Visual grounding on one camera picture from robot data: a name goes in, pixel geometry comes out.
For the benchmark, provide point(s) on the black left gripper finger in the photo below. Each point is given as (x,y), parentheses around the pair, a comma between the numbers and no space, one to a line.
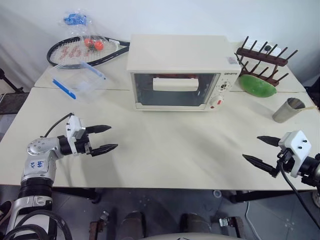
(105,148)
(98,128)

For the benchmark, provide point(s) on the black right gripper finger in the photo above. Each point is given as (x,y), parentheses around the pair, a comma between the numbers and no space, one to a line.
(258,163)
(270,140)

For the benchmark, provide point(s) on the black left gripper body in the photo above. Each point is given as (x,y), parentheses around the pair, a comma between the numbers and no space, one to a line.
(83,146)

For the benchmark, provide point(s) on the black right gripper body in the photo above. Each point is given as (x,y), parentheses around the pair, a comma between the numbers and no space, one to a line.
(286,158)

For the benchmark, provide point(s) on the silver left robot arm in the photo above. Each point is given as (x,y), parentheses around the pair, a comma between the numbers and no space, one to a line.
(37,167)

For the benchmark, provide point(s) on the white red oven timer knob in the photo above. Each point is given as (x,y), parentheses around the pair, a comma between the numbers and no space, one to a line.
(217,101)

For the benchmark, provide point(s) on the white toaster oven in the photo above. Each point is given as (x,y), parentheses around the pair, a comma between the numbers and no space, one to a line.
(175,50)

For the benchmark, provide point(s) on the metal cup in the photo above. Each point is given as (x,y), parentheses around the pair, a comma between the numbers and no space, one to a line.
(285,113)

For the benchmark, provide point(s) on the black table leg bar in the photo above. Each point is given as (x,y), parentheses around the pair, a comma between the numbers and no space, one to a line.
(252,196)

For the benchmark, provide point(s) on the clear plastic storage container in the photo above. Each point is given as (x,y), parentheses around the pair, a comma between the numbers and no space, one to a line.
(83,85)

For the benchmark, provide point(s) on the small white cap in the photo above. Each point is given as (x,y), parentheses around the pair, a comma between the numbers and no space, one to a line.
(217,194)

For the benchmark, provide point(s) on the thin wooden stick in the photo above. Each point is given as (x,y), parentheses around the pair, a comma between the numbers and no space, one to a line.
(311,107)

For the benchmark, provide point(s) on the blue container latch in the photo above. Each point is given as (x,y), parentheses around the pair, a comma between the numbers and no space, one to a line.
(93,70)
(63,88)

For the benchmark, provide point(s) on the green leaf-shaped plate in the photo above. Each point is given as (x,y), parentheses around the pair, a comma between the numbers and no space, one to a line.
(257,87)

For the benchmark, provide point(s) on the metal caster wheel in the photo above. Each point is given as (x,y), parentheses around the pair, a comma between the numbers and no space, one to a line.
(223,222)
(104,216)

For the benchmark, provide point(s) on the dark rounded block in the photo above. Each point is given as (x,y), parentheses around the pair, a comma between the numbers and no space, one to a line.
(132,225)

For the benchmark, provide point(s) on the orange toy tomato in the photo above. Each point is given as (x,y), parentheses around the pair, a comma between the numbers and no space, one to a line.
(98,45)
(88,42)

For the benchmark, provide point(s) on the dark floor mat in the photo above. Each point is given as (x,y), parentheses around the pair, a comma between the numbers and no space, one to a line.
(11,102)

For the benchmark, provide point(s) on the dark wooden peg rack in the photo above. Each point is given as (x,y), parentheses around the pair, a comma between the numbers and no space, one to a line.
(260,56)

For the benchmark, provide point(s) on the black tennis racket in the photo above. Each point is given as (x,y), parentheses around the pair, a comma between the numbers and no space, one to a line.
(123,43)

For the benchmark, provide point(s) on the black plug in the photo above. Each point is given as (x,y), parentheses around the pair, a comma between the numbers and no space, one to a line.
(268,47)

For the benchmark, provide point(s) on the white power strip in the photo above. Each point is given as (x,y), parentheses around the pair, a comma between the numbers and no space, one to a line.
(251,45)

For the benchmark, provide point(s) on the black metal stand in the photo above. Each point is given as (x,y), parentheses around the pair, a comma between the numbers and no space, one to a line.
(8,83)

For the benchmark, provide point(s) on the clear plastic bag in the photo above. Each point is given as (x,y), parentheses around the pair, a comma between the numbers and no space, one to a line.
(75,31)

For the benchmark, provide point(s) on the blue item in bag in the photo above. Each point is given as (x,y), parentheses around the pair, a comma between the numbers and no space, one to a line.
(75,19)

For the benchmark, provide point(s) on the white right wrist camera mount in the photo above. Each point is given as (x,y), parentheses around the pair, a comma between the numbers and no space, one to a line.
(298,145)

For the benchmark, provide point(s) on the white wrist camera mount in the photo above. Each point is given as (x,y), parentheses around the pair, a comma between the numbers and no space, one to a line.
(75,125)
(298,145)

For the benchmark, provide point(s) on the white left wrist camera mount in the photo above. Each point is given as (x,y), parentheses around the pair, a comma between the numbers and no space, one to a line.
(75,125)

